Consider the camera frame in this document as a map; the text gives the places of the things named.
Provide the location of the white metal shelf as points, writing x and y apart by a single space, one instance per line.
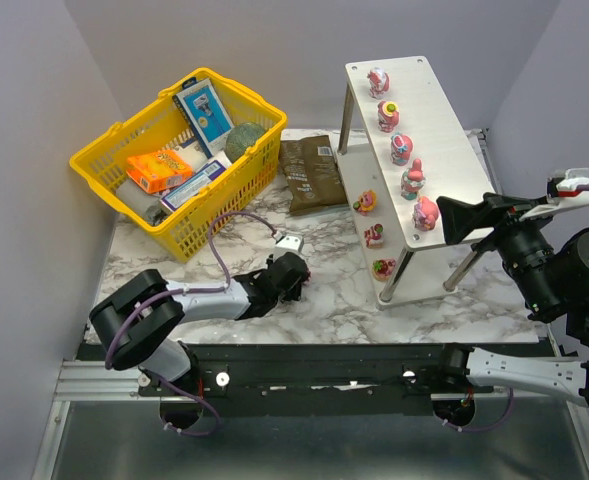
450 166

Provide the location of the grey paper roll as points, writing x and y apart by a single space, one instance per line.
146 206

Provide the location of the pink toy orange plate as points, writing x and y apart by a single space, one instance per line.
365 203

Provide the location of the white box in basket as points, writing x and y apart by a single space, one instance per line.
192 154

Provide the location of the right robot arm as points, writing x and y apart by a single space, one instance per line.
553 284

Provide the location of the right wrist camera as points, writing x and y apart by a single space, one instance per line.
565 192

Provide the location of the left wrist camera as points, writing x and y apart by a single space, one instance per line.
287 243

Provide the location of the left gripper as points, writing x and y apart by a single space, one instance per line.
294 279

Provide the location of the brown snack bag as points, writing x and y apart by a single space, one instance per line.
311 173

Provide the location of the yellow plastic basket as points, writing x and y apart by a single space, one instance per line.
160 126

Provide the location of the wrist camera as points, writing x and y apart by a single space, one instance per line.
287 243
565 192

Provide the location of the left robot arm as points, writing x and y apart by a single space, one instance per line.
134 323

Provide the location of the pink toy blue bow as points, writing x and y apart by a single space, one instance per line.
401 148

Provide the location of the orange snack box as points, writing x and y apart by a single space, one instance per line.
158 171

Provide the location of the green round melon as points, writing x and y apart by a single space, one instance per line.
242 137

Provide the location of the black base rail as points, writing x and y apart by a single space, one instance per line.
231 381

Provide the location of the red strawberry cake toy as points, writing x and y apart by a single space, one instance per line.
374 236

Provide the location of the pink bear strawberry toy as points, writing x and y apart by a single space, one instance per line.
382 269

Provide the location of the purple white box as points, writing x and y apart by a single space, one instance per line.
180 195

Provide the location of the pink white bunny toy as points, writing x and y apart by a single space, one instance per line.
379 82

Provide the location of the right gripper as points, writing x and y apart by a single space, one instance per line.
494 216

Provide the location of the blue razor package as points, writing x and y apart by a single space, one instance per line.
207 118

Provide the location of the pink toy yellow top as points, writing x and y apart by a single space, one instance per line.
388 116

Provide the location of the pink mushroom toy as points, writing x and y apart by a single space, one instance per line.
412 180

